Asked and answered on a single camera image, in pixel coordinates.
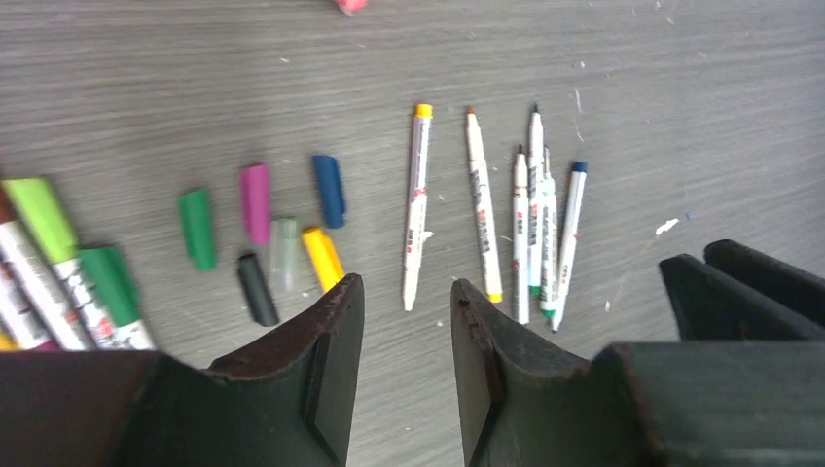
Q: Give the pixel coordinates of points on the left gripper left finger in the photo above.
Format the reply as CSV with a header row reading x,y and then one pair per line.
x,y
285,399

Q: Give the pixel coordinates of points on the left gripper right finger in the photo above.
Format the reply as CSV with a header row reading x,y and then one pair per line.
x,y
524,401

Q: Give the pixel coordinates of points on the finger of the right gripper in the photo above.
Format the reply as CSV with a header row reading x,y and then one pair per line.
x,y
782,282
709,305

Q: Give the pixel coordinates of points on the black pen cap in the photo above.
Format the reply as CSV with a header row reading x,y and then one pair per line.
x,y
255,290

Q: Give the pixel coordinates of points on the yellow pen cap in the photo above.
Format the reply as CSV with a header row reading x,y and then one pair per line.
x,y
324,258

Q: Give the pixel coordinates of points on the clear pen cap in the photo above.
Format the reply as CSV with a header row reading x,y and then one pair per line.
x,y
283,253

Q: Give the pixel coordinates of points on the clear capped green pen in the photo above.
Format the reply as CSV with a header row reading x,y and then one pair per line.
x,y
548,293

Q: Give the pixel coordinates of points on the black capped blue marker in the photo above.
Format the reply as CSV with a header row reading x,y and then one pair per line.
x,y
578,175

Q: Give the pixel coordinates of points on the yellow capped marker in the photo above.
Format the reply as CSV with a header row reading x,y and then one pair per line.
x,y
7,344
418,194

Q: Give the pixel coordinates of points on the green pen cap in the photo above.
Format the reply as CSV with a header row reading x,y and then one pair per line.
x,y
196,222

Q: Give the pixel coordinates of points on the purple pen cap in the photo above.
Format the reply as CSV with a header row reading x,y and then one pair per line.
x,y
254,192

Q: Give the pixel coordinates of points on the purple capped marker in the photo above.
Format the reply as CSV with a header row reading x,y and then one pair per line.
x,y
20,318
520,238

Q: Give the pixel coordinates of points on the blue pen cap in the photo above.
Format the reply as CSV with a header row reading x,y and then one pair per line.
x,y
330,190

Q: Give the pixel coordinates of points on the green capped marker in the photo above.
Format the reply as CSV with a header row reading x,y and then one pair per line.
x,y
535,181
107,268

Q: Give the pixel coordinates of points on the brown capped marker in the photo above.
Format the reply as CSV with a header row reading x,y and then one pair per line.
x,y
39,284

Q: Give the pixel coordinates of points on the lime capped marker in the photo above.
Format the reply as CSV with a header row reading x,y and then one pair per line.
x,y
41,211

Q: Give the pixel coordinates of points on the pink patterned jacket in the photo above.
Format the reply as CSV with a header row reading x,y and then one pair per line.
x,y
351,7

